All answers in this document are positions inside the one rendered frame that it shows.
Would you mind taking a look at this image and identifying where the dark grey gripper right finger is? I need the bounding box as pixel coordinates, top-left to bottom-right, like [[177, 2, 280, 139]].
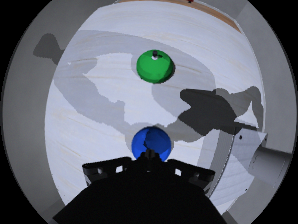
[[149, 150, 215, 194]]

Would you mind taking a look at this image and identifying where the blue bell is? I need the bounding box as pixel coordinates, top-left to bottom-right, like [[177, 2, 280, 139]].
[[131, 127, 171, 161]]

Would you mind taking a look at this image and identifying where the green dome bell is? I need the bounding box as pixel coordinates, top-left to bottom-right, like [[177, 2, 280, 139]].
[[136, 50, 173, 84]]

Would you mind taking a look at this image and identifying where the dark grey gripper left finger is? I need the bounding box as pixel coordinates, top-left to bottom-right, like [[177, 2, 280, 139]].
[[82, 149, 150, 186]]

